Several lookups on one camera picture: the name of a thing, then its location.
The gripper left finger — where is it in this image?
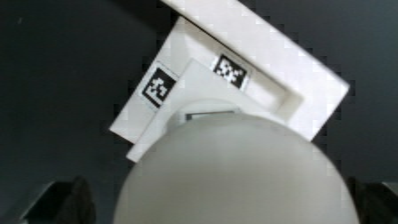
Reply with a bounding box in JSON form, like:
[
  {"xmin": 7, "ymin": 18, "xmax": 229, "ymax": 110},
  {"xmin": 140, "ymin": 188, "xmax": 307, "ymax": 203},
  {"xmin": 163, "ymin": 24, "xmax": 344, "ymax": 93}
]
[{"xmin": 0, "ymin": 176, "xmax": 96, "ymax": 224}]

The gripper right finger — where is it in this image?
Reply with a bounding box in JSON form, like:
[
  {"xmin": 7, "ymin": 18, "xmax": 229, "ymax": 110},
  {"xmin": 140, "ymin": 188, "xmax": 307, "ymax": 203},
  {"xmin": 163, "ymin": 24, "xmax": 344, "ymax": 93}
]
[{"xmin": 348, "ymin": 177, "xmax": 398, "ymax": 224}]

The white lamp bulb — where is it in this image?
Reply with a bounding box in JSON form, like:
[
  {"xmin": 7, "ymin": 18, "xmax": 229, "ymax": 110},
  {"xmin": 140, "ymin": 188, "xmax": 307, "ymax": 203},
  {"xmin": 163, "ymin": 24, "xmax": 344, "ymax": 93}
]
[{"xmin": 112, "ymin": 102, "xmax": 359, "ymax": 224}]

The white lamp base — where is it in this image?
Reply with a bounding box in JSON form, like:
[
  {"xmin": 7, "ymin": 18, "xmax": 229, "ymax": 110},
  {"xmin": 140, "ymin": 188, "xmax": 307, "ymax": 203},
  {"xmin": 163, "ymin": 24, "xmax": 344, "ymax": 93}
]
[{"xmin": 110, "ymin": 0, "xmax": 348, "ymax": 161}]

